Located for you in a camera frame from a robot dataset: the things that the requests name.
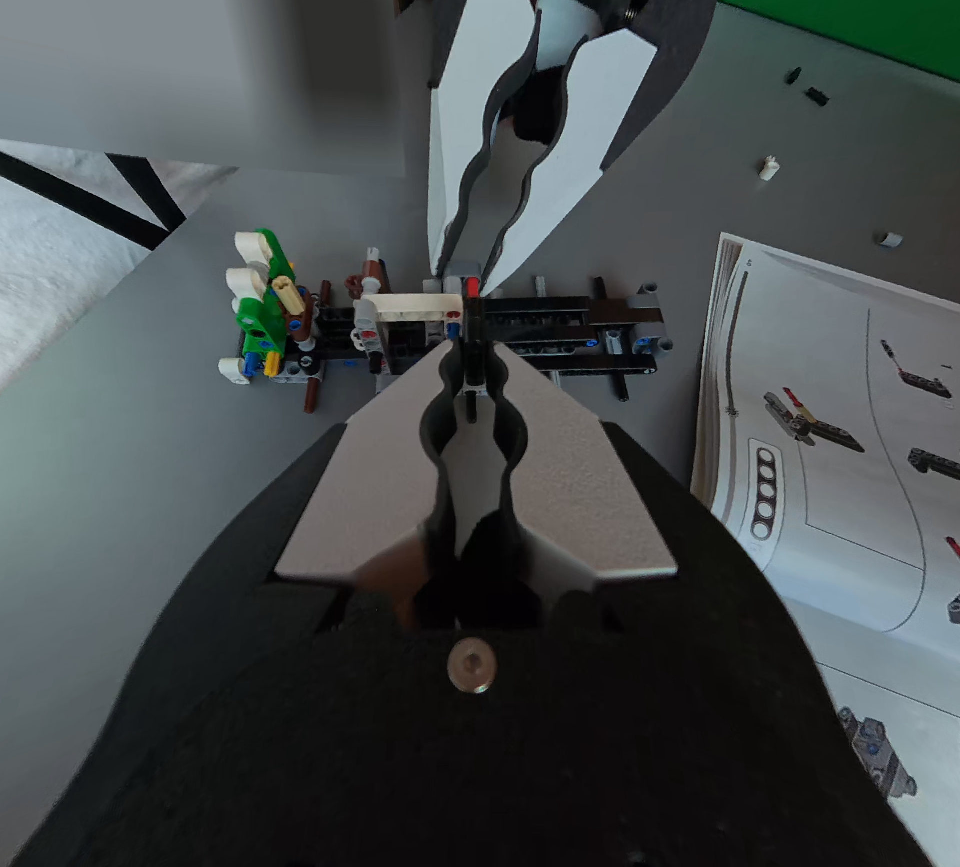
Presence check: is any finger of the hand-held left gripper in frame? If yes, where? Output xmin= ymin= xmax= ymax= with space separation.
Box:
xmin=426 ymin=0 xmax=544 ymax=277
xmin=482 ymin=25 xmax=661 ymax=300

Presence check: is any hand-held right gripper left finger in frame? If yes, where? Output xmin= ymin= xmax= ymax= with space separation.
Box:
xmin=274 ymin=338 xmax=460 ymax=630

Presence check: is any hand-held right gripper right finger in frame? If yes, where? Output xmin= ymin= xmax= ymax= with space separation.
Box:
xmin=459 ymin=344 xmax=679 ymax=613

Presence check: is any black lego piece with red axle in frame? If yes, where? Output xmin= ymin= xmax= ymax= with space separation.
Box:
xmin=457 ymin=278 xmax=496 ymax=426

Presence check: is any multicoloured lego model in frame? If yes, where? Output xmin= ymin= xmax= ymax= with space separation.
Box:
xmin=217 ymin=228 xmax=674 ymax=416

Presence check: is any lego instruction booklet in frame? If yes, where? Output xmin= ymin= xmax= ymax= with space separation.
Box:
xmin=690 ymin=231 xmax=960 ymax=834

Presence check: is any white garment with black stripes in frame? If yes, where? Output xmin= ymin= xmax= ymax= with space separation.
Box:
xmin=0 ymin=139 xmax=241 ymax=388

